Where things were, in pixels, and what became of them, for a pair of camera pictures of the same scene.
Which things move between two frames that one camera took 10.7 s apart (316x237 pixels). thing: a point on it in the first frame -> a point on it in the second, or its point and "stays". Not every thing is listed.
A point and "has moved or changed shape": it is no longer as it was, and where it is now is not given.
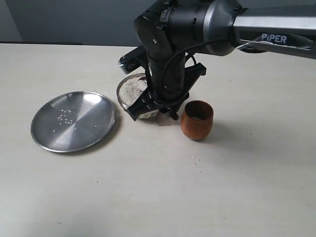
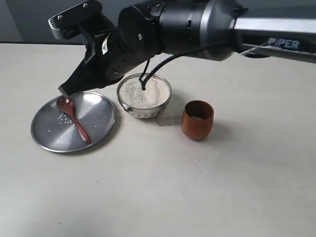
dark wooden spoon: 143,78 has moved or changed shape
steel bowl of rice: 130,88 stays
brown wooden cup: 196,119 stays
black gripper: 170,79 -> 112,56
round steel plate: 72,121 stays
